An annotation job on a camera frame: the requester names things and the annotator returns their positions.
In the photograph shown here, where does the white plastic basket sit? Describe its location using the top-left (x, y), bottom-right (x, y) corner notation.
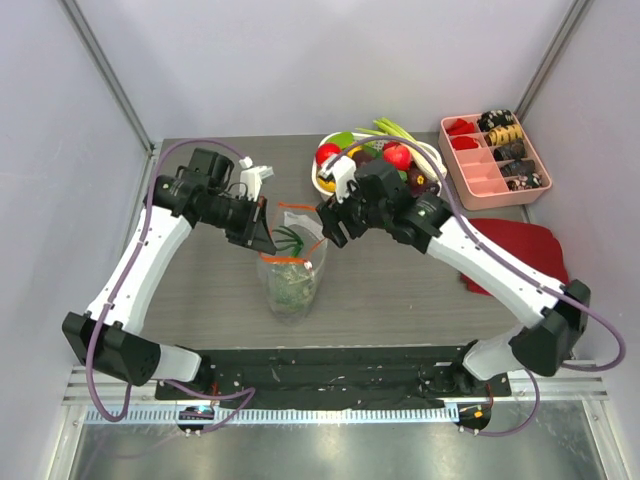
top-left (311, 132), bottom-right (448, 200)

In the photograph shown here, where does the green lime toy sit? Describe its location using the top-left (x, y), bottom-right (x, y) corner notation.
top-left (327, 131), bottom-right (355, 150)

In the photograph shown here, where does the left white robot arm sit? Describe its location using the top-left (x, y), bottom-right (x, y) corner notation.
top-left (62, 149), bottom-right (276, 399)

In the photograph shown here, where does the purple cable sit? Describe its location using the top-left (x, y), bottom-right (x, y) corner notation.
top-left (85, 138), bottom-right (256, 434)
top-left (327, 137), bottom-right (626, 436)

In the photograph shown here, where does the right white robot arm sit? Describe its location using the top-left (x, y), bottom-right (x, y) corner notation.
top-left (317, 156), bottom-right (590, 395)

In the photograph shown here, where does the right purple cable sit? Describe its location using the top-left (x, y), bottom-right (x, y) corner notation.
top-left (327, 137), bottom-right (626, 436)

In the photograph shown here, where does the red folded cloth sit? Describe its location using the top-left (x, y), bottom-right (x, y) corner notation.
top-left (470, 218), bottom-right (569, 284)

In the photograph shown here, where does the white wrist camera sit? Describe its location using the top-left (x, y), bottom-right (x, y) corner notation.
top-left (239, 156), bottom-right (274, 201)
top-left (319, 155), bottom-right (356, 203)

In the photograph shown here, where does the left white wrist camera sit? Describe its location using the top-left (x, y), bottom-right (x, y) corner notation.
top-left (239, 156), bottom-right (274, 201)

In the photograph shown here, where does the green onion toy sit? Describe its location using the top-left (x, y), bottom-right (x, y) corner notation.
top-left (272, 225), bottom-right (305, 258)

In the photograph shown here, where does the white corn toy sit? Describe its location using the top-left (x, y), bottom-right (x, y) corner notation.
top-left (355, 117), bottom-right (448, 182)

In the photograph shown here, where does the pink divided organizer tray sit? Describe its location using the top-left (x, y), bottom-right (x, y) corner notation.
top-left (439, 114), bottom-right (553, 211)

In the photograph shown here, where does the purple eggplant toy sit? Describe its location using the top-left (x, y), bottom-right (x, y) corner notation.
top-left (409, 180), bottom-right (440, 198)

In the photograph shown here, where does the red apple toy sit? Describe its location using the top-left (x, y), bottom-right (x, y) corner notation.
top-left (315, 143), bottom-right (341, 167)

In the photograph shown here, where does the green melon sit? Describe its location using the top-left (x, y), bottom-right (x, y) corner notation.
top-left (266, 263), bottom-right (317, 315)

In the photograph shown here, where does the yellow lemon toy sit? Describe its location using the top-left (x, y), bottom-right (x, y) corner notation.
top-left (317, 177), bottom-right (336, 193)

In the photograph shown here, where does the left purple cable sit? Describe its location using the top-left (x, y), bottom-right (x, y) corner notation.
top-left (85, 138), bottom-right (256, 434)

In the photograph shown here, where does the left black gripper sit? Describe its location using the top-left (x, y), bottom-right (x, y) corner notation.
top-left (199, 192), bottom-right (277, 254)

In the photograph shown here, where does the clear zip top bag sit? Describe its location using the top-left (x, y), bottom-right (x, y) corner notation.
top-left (257, 202), bottom-right (328, 325)

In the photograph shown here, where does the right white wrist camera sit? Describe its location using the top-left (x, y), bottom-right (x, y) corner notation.
top-left (319, 155), bottom-right (356, 203)

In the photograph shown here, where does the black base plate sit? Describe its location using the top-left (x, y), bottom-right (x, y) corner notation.
top-left (154, 347), bottom-right (511, 411)

